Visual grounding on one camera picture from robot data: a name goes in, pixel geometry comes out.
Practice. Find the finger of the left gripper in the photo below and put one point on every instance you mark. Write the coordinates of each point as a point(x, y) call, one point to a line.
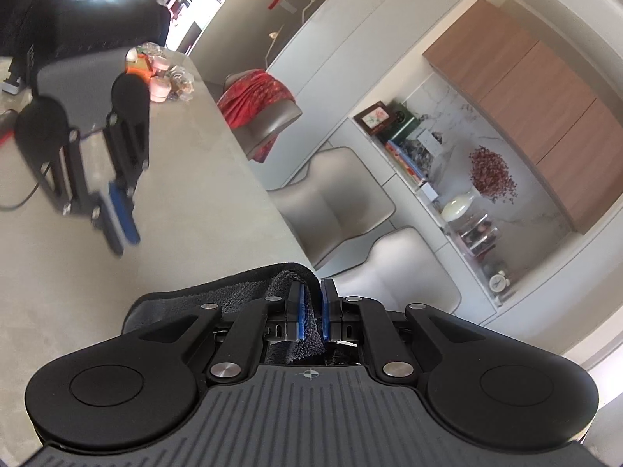
point(127, 139)
point(51, 149)

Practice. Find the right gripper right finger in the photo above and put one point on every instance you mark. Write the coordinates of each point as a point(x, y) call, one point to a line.
point(331, 311)

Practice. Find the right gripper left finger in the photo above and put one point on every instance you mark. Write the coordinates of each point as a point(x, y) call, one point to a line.
point(295, 312)

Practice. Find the blue and grey towel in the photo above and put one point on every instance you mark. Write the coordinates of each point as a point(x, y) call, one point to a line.
point(233, 294)

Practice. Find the pink candle jar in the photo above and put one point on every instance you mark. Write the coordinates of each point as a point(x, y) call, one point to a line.
point(159, 89)

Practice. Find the orange snack package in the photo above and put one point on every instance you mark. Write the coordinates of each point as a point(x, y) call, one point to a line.
point(140, 67)

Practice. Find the beige chair near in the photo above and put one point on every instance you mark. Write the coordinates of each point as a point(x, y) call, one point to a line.
point(337, 200)

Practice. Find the chair with red cloth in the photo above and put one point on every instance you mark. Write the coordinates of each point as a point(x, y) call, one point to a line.
point(257, 108)

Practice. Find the white vase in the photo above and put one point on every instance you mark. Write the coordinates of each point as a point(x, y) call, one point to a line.
point(459, 206)

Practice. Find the clear cosmetics organizer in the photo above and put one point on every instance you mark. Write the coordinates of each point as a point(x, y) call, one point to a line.
point(476, 235)

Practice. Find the small alarm clock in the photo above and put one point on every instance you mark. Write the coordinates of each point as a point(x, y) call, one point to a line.
point(499, 282)

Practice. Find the stack of books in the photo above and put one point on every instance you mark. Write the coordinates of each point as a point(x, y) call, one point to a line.
point(415, 159)

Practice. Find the framed picture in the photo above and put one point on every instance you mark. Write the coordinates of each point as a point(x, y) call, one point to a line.
point(375, 118)

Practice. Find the dark green box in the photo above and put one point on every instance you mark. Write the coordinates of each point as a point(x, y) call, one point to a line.
point(403, 118)

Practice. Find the dried red flower bouquet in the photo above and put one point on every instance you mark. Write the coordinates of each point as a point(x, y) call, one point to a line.
point(490, 175)

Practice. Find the wooden wall cabinet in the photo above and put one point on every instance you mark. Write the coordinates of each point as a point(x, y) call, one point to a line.
point(543, 108)

